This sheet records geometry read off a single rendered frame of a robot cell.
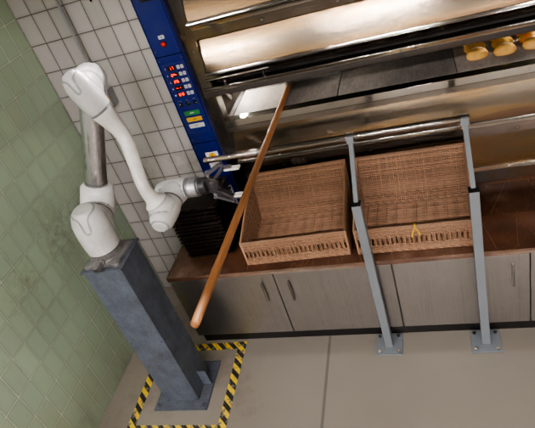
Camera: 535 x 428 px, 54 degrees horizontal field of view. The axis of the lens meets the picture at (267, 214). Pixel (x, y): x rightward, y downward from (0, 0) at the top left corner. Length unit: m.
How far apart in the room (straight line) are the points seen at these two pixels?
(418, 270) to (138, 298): 1.32
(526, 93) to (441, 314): 1.14
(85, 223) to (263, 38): 1.20
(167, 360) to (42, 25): 1.83
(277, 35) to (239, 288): 1.30
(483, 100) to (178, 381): 2.10
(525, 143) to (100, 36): 2.19
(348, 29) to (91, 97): 1.18
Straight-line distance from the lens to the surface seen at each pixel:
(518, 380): 2.80
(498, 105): 2.76
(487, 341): 2.90
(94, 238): 2.39
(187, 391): 3.02
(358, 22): 2.56
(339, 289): 2.71
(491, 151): 2.88
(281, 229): 2.90
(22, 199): 2.86
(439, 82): 2.67
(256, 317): 2.98
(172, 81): 2.82
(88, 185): 2.53
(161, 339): 2.70
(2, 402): 2.75
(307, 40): 2.59
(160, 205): 2.21
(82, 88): 2.17
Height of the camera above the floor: 2.28
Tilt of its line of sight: 33 degrees down
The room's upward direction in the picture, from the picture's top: 20 degrees counter-clockwise
